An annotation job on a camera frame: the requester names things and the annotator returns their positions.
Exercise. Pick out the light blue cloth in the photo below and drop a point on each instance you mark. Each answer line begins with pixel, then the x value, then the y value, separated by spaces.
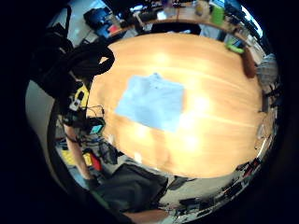
pixel 151 101

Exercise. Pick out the cluttered wooden desk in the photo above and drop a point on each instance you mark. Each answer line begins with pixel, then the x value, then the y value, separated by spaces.
pixel 183 15

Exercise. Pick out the small green object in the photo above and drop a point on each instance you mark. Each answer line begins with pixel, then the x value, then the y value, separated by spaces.
pixel 234 48

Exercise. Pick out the red box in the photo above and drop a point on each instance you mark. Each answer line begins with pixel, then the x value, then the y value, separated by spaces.
pixel 96 162

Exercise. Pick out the brown cylinder object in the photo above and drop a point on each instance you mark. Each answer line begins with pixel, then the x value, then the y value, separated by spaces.
pixel 249 63

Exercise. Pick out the green box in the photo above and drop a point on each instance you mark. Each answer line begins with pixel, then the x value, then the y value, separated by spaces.
pixel 217 15

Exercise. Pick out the the person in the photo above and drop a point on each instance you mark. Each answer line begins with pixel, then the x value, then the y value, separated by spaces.
pixel 130 188

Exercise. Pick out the yellow box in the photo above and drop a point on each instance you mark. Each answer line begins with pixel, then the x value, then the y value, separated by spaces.
pixel 69 157

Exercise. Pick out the black bag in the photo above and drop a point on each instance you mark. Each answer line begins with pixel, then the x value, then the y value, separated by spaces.
pixel 95 17

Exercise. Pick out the white marker cube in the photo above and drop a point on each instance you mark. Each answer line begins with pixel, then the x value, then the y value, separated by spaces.
pixel 74 104

